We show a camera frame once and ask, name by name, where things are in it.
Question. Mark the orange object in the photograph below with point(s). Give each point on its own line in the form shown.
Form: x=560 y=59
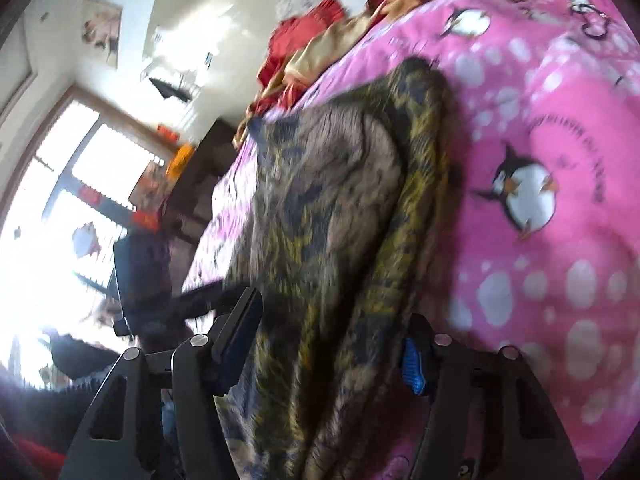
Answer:
x=182 y=159

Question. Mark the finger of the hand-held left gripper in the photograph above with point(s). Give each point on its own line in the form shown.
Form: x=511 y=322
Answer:
x=200 y=302

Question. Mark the pink penguin print blanket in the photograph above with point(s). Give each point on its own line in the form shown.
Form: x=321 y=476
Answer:
x=550 y=85

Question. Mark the dark wall fixture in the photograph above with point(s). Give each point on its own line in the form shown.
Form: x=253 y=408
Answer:
x=171 y=90

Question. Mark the bright window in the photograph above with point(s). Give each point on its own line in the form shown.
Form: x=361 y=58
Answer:
x=45 y=185

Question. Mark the dark wooden cabinet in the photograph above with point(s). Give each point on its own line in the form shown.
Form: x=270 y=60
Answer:
x=210 y=160

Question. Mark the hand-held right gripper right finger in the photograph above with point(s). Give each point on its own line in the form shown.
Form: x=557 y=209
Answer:
x=415 y=367

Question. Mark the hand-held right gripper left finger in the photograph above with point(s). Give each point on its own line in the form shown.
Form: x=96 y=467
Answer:
x=240 y=356

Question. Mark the dark cloth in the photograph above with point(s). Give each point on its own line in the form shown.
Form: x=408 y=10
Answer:
x=80 y=357

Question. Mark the wall poster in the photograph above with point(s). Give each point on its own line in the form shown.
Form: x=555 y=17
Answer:
x=102 y=27

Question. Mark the brown yellow patterned garment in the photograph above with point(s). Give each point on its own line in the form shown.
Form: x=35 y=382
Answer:
x=325 y=200

